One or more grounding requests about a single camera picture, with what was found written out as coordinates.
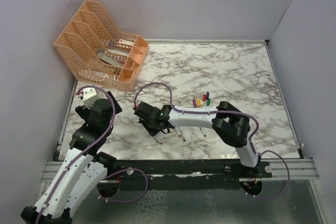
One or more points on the white card in organizer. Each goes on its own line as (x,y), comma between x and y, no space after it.
(126,42)

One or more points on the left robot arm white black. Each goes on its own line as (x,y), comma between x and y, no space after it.
(84,166)

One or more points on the white pen green end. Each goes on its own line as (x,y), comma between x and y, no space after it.
(203,132)

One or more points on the orange mesh file organizer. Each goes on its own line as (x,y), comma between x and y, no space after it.
(97,52)

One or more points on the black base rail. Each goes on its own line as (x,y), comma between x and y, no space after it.
(189,174)

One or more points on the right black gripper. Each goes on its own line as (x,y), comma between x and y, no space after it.
(153,132)

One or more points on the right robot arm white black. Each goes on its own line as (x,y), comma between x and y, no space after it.
(233,127)

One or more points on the white pen blue end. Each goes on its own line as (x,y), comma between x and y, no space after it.
(182,134)

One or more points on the grey stapler in organizer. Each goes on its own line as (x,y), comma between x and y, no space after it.
(108,60)

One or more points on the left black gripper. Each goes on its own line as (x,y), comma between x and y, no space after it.
(117,108)

